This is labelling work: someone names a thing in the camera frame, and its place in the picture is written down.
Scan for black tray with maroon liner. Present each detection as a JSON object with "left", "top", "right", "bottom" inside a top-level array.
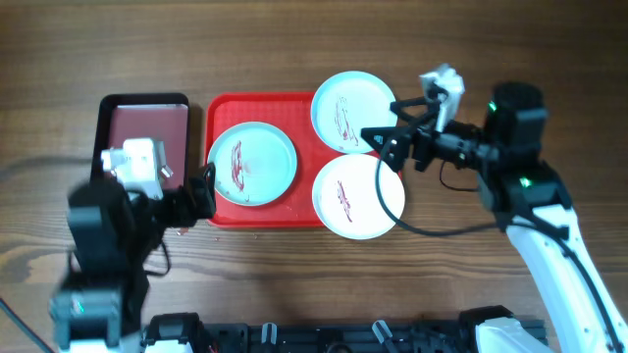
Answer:
[{"left": 90, "top": 92, "right": 190, "bottom": 189}]

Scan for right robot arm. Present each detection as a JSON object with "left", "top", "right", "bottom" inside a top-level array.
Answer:
[{"left": 360, "top": 81, "right": 627, "bottom": 352}]

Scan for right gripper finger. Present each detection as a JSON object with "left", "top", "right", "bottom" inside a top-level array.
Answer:
[
  {"left": 360, "top": 126, "right": 417, "bottom": 172},
  {"left": 390, "top": 97, "right": 440, "bottom": 124}
]

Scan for white plate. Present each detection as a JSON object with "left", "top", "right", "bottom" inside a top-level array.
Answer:
[
  {"left": 312, "top": 154, "right": 405, "bottom": 240},
  {"left": 310, "top": 71, "right": 397, "bottom": 154},
  {"left": 207, "top": 122, "right": 298, "bottom": 207}
]

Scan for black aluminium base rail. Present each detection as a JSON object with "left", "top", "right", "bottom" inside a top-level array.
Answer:
[{"left": 141, "top": 313, "right": 549, "bottom": 353}]

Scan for red plastic tray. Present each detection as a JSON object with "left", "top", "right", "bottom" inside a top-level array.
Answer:
[{"left": 205, "top": 92, "right": 340, "bottom": 229}]

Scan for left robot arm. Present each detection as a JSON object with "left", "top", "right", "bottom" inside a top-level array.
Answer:
[{"left": 49, "top": 164, "right": 216, "bottom": 352}]

